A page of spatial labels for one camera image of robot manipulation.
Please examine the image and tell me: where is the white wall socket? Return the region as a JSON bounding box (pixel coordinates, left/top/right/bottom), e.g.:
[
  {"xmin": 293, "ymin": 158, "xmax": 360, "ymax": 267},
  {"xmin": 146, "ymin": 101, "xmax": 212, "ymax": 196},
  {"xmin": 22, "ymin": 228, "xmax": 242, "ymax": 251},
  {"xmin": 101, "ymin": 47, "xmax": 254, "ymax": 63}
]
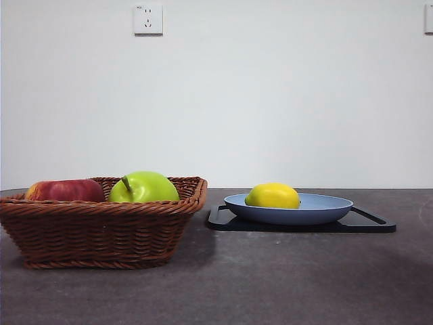
[{"xmin": 133, "ymin": 4, "xmax": 164, "ymax": 37}]

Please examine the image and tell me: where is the green apple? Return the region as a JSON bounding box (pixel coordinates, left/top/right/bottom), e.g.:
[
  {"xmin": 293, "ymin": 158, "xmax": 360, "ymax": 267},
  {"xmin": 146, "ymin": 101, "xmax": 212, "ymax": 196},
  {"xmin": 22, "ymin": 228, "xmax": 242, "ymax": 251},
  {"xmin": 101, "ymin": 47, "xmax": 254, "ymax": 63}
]
[{"xmin": 108, "ymin": 171, "xmax": 180, "ymax": 204}]

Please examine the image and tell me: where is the brown wicker basket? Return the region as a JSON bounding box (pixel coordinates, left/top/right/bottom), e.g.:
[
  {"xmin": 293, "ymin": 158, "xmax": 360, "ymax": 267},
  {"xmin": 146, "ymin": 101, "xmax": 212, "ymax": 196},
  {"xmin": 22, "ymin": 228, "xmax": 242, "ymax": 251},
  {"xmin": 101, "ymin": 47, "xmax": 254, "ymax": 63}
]
[{"xmin": 0, "ymin": 175, "xmax": 208, "ymax": 270}]

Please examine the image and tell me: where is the black flat tray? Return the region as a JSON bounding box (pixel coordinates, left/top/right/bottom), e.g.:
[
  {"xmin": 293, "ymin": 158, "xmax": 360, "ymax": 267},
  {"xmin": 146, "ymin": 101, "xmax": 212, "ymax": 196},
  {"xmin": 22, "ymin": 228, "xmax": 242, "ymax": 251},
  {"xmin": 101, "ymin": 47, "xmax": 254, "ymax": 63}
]
[{"xmin": 206, "ymin": 204, "xmax": 397, "ymax": 234}]

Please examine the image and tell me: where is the red apple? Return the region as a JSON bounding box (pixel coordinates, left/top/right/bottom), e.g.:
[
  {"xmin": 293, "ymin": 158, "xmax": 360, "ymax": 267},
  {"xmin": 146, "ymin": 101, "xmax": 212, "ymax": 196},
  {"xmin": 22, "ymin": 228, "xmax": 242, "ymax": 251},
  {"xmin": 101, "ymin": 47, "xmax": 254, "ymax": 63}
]
[{"xmin": 25, "ymin": 179, "xmax": 105, "ymax": 203}]

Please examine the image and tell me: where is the yellow lemon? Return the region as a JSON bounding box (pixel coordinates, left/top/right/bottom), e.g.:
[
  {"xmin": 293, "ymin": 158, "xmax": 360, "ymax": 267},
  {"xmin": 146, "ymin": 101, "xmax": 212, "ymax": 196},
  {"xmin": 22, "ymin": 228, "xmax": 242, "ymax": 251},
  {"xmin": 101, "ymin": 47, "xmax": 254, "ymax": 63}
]
[{"xmin": 244, "ymin": 182, "xmax": 301, "ymax": 210}]

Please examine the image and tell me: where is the blue round plate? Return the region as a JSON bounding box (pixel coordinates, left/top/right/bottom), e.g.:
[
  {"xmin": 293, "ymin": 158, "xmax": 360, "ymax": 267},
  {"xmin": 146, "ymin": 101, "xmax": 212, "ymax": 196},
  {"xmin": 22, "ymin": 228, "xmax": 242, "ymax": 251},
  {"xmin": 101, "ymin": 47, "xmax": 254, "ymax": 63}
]
[{"xmin": 223, "ymin": 193, "xmax": 354, "ymax": 227}]

